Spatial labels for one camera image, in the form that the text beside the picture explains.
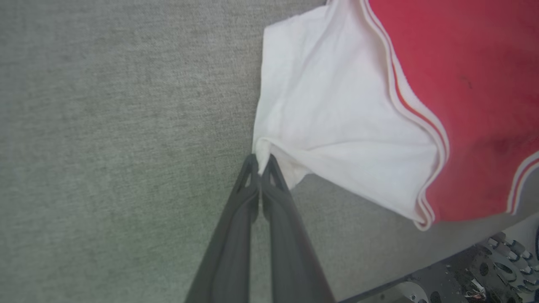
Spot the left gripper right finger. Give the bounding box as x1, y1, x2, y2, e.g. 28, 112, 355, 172
261, 154, 336, 303

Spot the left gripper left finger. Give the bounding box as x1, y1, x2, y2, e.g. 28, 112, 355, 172
184, 154, 260, 303

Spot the red and white shirt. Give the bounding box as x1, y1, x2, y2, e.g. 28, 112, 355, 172
252, 0, 539, 231

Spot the grey fabric sofa cushion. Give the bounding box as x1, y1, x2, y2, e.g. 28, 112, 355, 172
0, 0, 539, 303

